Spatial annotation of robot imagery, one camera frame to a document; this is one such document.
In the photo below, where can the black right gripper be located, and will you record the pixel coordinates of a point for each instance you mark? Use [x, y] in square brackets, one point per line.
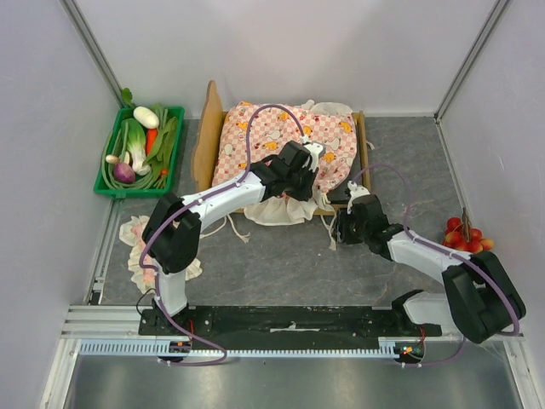
[347, 228]

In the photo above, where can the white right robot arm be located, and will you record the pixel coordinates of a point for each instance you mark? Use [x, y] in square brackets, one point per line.
[480, 299]

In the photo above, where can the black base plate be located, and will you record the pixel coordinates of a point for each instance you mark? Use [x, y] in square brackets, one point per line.
[257, 327]

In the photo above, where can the white toy radish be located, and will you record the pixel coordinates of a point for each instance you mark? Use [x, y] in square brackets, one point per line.
[146, 117]

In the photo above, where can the orange toy carrot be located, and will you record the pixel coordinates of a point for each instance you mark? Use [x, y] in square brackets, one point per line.
[151, 136]

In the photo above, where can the green toy leafy vegetable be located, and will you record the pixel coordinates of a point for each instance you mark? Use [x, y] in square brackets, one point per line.
[159, 156]

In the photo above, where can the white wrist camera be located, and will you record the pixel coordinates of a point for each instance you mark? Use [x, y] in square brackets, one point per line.
[355, 191]
[316, 149]

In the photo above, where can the wooden pet bed frame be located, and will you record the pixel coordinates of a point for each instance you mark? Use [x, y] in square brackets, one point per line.
[206, 145]

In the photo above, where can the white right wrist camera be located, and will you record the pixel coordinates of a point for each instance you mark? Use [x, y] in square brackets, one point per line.
[355, 191]

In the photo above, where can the grey slotted cable duct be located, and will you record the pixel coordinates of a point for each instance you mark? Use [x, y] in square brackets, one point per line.
[170, 349]

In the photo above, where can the pink checkered duck mattress cover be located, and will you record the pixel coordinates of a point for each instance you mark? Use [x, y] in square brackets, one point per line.
[264, 136]

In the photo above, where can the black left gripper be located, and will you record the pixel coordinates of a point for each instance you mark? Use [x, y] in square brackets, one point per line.
[306, 192]

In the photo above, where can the grey fabric bed sling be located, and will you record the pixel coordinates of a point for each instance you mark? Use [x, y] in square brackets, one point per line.
[340, 194]

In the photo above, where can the green toy bok choy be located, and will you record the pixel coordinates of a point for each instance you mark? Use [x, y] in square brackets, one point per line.
[134, 144]

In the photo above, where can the toy mushroom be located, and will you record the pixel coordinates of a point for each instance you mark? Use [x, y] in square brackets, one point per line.
[111, 159]

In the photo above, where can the purple toy onion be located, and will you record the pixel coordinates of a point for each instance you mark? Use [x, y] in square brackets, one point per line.
[123, 173]

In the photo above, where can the red toy cherry bunch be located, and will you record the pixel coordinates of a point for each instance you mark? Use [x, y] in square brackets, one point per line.
[461, 235]

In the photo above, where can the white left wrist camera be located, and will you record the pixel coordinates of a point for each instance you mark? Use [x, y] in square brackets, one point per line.
[316, 149]

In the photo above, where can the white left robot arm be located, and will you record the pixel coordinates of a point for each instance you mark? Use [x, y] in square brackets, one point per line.
[173, 231]

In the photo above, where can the pink frilled pillow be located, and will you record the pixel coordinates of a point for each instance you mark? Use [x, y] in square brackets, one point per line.
[130, 233]

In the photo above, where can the green toy long beans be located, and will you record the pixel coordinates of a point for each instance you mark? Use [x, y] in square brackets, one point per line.
[151, 181]

